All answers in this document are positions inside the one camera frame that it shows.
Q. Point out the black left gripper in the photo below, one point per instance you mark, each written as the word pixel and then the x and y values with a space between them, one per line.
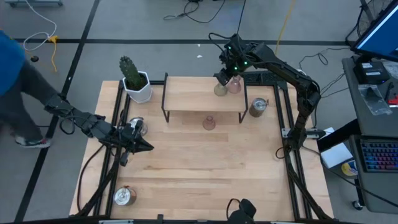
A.
pixel 127 140

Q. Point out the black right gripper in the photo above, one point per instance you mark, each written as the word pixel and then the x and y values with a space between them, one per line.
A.
pixel 236 60

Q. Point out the green ribbed glass candlestick holder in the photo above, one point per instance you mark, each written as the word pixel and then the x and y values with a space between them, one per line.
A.
pixel 220 90

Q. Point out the pink ribbed glass candlestick holder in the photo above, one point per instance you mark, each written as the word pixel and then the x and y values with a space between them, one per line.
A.
pixel 234 87
pixel 209 124

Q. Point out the printed tin can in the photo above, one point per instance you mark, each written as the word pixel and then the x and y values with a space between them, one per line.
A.
pixel 135 123

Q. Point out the orange labelled tin can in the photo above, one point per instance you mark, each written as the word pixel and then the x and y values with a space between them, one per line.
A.
pixel 124 196

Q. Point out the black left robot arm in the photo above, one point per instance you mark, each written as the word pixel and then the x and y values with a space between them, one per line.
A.
pixel 87 123

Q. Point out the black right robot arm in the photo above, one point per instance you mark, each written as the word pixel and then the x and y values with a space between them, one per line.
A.
pixel 280 67

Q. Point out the white plant pot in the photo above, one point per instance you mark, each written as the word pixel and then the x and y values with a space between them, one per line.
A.
pixel 140 93

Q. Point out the tall green cactus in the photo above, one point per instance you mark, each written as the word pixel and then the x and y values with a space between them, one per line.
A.
pixel 130 73

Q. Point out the white box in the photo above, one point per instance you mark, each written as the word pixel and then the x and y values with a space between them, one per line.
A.
pixel 335 154

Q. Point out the black box device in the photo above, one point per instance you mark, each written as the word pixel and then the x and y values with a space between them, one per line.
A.
pixel 370 74

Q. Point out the grey desk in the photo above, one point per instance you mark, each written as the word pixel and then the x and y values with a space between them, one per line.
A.
pixel 363 124

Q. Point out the person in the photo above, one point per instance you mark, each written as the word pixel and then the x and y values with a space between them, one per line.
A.
pixel 12 62

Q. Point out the clear plastic bag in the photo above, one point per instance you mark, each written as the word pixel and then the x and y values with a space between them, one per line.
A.
pixel 374 99

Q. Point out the black floor fan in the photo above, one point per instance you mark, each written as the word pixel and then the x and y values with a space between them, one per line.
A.
pixel 367 9

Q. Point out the black computer monitor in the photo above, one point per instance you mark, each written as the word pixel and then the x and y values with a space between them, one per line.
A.
pixel 382 34

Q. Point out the backlit black keyboard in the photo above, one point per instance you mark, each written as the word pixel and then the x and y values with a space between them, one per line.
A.
pixel 381 155

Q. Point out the grey cart base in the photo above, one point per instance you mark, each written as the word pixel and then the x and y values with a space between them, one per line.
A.
pixel 31 2

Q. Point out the wooden shelf black metal frame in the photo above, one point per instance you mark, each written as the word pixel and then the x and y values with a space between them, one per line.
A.
pixel 199 93

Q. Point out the black table frame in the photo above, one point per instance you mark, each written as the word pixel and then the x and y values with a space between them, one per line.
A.
pixel 264 77

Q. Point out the black table-level camera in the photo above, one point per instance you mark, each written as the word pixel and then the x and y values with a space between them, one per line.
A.
pixel 245 211

